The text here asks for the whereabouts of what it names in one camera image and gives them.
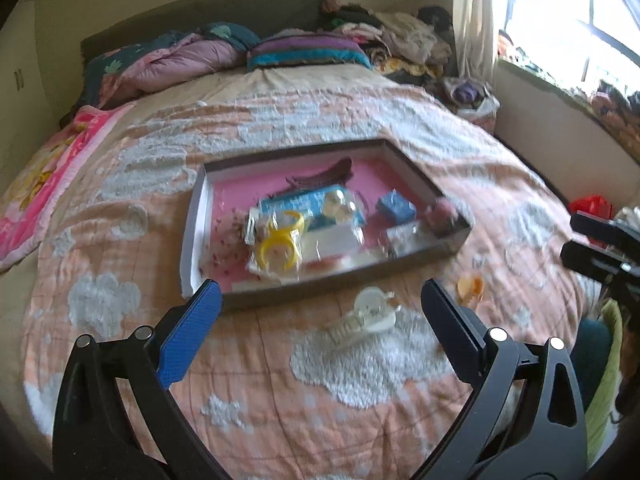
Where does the purple teal striped pillow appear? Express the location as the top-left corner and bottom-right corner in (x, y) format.
(247, 32), (374, 72)

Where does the pile of clothes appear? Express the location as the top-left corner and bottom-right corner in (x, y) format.
(320, 0), (459, 81)

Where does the beige bed sheet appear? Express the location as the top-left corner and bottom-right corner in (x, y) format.
(200, 67), (431, 111)

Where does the windowsill clutter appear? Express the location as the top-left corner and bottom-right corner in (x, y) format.
(500, 30), (640, 157)

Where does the small blue box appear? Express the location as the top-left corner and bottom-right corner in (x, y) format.
(375, 190), (417, 224)

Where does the clear plastic bag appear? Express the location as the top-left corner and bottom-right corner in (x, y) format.
(302, 225), (364, 266)

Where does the small orange hair clip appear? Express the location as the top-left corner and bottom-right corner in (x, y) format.
(457, 275), (485, 306)

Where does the pink speckled hair accessory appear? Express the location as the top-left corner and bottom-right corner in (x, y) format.
(210, 205), (267, 281)

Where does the pink pompom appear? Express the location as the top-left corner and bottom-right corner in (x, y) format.
(427, 199), (459, 234)

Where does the red plastic item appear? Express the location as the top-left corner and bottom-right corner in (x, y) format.
(570, 194), (614, 221)

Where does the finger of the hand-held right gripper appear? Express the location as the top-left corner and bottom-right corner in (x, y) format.
(572, 212), (640, 249)
(560, 243), (630, 279)

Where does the cream wardrobe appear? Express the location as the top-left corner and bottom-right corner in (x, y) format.
(0, 0), (86, 196)

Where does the window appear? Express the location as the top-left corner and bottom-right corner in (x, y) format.
(492, 0), (640, 102)

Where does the yellow plastic ring toy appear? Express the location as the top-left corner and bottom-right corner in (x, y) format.
(256, 211), (306, 269)

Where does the cream hair claw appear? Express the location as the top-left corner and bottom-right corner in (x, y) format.
(325, 287), (404, 351)

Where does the pink cartoon blanket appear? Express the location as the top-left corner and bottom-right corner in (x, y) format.
(0, 105), (137, 274)

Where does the pearl earring set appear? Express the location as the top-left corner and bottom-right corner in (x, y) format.
(322, 190), (361, 226)

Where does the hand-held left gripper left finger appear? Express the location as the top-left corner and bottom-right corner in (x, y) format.
(52, 279), (226, 480)

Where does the peach cloud pattern quilt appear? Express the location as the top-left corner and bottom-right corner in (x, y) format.
(20, 82), (601, 461)

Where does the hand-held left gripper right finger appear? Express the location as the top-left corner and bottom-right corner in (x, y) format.
(415, 279), (589, 480)

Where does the blue printed packet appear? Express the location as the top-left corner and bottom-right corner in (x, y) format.
(257, 185), (369, 234)

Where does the brown cardboard box pink inside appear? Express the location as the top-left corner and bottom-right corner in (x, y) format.
(180, 137), (473, 311)

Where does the floral fabric basket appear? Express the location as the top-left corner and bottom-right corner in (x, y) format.
(444, 77), (501, 134)

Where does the cream curtain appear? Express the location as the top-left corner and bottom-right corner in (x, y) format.
(452, 0), (504, 81)

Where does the dark bed headboard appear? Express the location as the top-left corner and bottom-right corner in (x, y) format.
(80, 0), (331, 61)

